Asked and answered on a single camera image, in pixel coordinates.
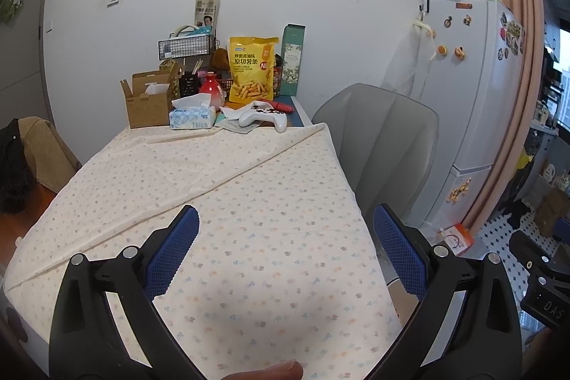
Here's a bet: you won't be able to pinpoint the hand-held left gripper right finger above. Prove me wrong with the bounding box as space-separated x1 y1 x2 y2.
369 203 523 380

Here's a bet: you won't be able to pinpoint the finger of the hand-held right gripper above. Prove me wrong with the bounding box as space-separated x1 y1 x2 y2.
509 230 570 281

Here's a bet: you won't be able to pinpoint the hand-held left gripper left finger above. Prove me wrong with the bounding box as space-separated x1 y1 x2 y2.
49 204 200 380

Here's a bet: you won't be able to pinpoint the person's left hand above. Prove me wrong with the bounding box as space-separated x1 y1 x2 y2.
221 360 304 380

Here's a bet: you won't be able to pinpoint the orange and white box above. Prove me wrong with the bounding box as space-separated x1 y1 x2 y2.
441 223 475 259

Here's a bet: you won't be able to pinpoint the yellow magnet cluster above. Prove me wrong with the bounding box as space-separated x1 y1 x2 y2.
447 179 474 205

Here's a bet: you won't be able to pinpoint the floral cream tablecloth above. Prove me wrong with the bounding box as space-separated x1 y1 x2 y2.
2 122 404 380

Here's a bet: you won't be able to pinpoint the grey office chair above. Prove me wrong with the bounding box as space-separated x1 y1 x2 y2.
311 83 440 230

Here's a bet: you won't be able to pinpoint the blue tissue pack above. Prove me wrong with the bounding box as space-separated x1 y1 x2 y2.
169 94 218 130

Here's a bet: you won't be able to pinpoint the loose papers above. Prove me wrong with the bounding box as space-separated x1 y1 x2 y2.
218 106 257 135

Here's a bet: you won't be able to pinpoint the open cardboard box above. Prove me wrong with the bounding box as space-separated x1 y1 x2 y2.
119 62 183 129

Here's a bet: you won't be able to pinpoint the orange wooden chair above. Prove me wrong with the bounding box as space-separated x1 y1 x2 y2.
0 184 59 257

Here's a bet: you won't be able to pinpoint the white refrigerator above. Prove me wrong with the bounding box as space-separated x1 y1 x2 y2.
414 0 527 239

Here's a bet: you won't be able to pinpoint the white game controller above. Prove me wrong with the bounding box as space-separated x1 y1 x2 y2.
225 100 290 134

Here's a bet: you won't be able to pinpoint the red ceramic bottle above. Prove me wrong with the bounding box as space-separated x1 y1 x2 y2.
199 71 227 107

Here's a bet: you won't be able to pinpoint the black pen holder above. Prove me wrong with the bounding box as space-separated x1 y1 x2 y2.
179 71 201 96

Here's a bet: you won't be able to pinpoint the black garment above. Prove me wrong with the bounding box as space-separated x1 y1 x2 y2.
0 118 37 214

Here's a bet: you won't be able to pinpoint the white hanging tote bag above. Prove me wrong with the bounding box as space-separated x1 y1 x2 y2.
410 19 435 97

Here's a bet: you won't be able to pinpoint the brown plush toy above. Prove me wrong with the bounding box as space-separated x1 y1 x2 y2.
210 48 231 72

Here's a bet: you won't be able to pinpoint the yellow snack bag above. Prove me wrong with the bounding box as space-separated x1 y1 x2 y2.
228 36 280 104

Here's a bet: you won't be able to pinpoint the pink curtain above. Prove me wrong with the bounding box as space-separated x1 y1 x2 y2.
463 0 546 235

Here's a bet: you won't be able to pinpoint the tall green box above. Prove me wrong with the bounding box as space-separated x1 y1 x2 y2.
280 24 306 97

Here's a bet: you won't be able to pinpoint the group of picture magnets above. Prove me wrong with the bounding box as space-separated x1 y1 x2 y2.
498 12 527 61

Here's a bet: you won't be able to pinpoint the grey door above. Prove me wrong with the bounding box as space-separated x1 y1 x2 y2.
0 0 57 132

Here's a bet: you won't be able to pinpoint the printed paper carton bag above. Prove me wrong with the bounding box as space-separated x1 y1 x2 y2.
191 0 222 35

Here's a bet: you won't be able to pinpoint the black wire basket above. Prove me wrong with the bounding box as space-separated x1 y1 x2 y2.
158 33 217 61

